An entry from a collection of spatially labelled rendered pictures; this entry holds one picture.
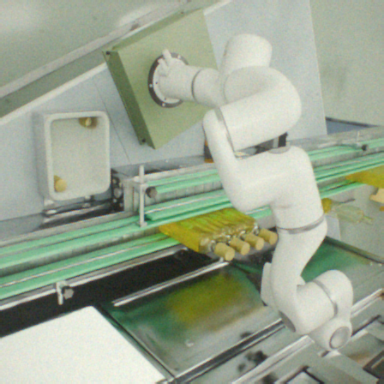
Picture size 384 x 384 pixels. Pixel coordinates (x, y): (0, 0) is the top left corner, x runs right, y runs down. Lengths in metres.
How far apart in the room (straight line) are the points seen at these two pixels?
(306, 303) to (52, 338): 0.57
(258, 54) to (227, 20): 0.62
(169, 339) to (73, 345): 0.21
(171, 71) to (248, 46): 0.34
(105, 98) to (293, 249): 0.74
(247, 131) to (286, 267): 0.24
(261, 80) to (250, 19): 0.85
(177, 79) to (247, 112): 0.46
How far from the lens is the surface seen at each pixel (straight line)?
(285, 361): 1.03
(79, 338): 1.03
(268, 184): 0.68
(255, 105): 0.74
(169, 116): 1.28
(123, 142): 1.31
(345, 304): 0.83
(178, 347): 1.00
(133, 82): 1.20
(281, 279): 0.75
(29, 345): 1.04
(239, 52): 0.92
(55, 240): 1.10
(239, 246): 1.15
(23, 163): 1.19
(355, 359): 1.12
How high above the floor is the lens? 1.85
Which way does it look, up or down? 46 degrees down
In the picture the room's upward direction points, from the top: 113 degrees clockwise
